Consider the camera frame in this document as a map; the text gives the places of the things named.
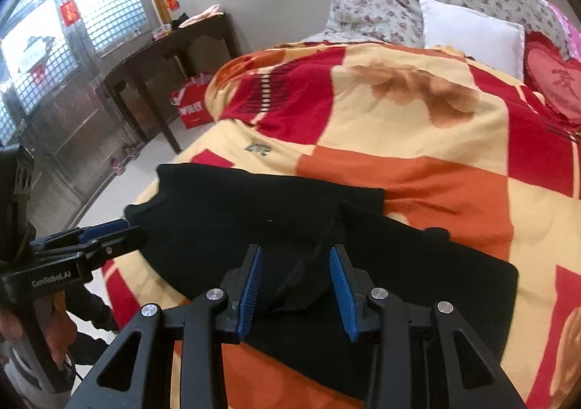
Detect pink cloth on table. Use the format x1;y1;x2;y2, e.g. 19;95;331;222
178;4;224;29

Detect pink patterned quilt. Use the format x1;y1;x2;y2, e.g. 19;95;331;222
549;3;581;61

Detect red shopping bag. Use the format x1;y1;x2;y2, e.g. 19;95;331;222
170;73;213;129

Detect white pillow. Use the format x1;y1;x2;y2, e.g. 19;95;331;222
419;0;526;81

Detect grey sleeve forearm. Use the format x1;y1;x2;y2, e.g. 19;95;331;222
1;342;76;409

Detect red heart cushion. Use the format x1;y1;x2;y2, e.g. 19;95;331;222
524;32;580;132

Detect black pants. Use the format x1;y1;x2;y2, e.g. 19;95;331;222
124;163;518;399

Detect floral grey quilt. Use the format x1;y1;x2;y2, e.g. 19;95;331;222
306;0;571;59

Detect left hand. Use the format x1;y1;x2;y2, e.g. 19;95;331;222
0;290;79;367

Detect dark wooden table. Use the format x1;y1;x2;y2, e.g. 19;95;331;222
103;13;240;155

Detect pair of floor slippers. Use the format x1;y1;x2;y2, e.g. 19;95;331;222
109;143;141;176

